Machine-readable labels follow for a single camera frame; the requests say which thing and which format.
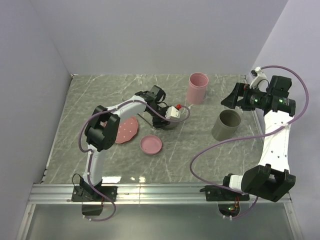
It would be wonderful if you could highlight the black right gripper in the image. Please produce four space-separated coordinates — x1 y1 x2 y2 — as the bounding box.
220 82 270 111

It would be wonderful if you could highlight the grey cylindrical container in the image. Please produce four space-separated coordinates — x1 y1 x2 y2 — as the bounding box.
211 109 241 141

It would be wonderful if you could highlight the pink round lid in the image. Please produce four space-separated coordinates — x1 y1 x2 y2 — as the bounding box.
140 135 163 155

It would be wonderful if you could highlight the pink polka dot plate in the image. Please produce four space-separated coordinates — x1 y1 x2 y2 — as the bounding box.
115 116 139 144

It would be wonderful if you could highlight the pink cylindrical container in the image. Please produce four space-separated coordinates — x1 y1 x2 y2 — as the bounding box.
186 72 209 105

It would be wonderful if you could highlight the grey round lid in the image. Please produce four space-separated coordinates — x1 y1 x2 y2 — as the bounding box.
162 122 179 130

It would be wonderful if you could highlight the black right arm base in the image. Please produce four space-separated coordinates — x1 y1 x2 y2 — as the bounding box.
199 185 250 219

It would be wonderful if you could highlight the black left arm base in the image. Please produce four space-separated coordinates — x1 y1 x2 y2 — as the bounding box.
71 183 118 216

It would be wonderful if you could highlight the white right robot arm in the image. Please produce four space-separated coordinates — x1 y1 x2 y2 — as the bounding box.
220 78 296 202

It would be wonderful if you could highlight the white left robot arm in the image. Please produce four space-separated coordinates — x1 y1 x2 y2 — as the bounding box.
78 85 182 201

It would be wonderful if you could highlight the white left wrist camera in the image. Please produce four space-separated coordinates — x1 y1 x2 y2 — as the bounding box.
165 106 181 121

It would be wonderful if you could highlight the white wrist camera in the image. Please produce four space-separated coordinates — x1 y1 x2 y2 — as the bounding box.
249 66 267 89
165 106 181 121

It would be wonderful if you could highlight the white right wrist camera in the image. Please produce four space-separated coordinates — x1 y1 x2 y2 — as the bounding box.
249 66 267 89

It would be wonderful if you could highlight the aluminium front rail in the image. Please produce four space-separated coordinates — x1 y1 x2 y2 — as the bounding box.
17 182 303 240

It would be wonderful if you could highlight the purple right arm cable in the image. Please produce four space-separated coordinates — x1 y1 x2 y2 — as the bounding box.
189 65 310 220

